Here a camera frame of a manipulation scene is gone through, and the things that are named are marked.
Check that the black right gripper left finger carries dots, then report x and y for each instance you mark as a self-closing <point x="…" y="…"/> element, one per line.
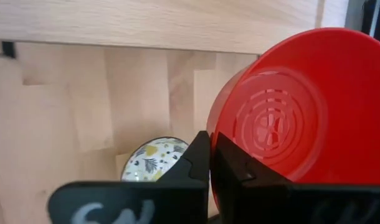
<point x="177" y="199"/>

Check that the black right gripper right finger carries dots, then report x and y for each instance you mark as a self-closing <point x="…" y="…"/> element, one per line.
<point x="271" y="202"/>

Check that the red plastic bowl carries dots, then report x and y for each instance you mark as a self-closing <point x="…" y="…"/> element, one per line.
<point x="333" y="93"/>

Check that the floral ceramic mini bowl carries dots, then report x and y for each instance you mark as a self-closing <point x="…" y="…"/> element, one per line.
<point x="152" y="158"/>

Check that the wooden shelf with black frame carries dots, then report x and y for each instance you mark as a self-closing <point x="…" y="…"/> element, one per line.
<point x="146" y="25"/>

